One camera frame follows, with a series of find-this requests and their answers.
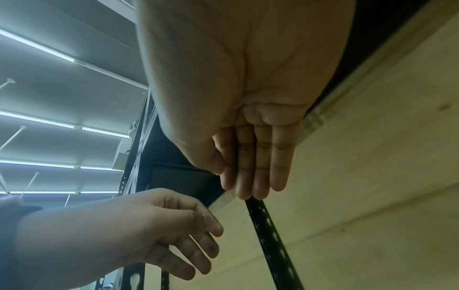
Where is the white ceiling light strip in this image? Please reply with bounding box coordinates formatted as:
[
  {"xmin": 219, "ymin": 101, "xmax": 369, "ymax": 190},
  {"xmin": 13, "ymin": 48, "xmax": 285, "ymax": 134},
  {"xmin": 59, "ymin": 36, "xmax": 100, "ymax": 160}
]
[
  {"xmin": 0, "ymin": 109, "xmax": 131, "ymax": 140},
  {"xmin": 0, "ymin": 190, "xmax": 120, "ymax": 196},
  {"xmin": 0, "ymin": 159, "xmax": 124, "ymax": 172},
  {"xmin": 0, "ymin": 28, "xmax": 150, "ymax": 89}
]

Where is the white ceiling box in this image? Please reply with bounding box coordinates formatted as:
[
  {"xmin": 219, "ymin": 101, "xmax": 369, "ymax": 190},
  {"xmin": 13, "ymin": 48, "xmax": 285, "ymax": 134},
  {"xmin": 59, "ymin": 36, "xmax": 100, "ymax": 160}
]
[{"xmin": 113, "ymin": 140, "xmax": 132, "ymax": 171}]

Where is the black metal shelf beam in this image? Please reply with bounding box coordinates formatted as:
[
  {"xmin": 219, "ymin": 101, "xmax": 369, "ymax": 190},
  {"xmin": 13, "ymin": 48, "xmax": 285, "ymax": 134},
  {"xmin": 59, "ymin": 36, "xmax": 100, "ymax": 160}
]
[{"xmin": 142, "ymin": 111, "xmax": 227, "ymax": 205}]

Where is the light plywood shelf board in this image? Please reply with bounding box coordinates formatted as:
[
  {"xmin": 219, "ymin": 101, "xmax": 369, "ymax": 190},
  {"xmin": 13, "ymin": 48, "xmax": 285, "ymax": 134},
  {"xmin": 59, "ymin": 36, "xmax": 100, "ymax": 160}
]
[{"xmin": 209, "ymin": 0, "xmax": 459, "ymax": 290}]

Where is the black shelf panel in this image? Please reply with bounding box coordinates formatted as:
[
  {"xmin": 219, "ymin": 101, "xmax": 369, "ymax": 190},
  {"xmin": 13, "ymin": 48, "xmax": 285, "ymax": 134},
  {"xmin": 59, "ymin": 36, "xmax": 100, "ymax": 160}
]
[{"xmin": 315, "ymin": 0, "xmax": 434, "ymax": 110}]

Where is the black perforated metal upright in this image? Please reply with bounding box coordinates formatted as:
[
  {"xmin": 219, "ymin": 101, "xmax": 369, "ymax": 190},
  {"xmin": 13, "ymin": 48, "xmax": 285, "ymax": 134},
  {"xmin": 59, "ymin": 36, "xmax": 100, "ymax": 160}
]
[
  {"xmin": 244, "ymin": 197, "xmax": 306, "ymax": 290},
  {"xmin": 118, "ymin": 87, "xmax": 170, "ymax": 290}
]

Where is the person's left hand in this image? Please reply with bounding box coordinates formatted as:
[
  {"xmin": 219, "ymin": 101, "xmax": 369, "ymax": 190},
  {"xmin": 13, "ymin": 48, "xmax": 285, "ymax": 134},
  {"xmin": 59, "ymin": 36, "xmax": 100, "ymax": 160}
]
[{"xmin": 13, "ymin": 188, "xmax": 225, "ymax": 290}]

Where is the person's right hand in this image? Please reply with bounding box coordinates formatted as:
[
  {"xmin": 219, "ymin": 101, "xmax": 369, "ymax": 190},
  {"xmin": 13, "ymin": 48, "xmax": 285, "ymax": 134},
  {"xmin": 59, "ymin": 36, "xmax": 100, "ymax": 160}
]
[{"xmin": 135, "ymin": 0, "xmax": 354, "ymax": 201}]

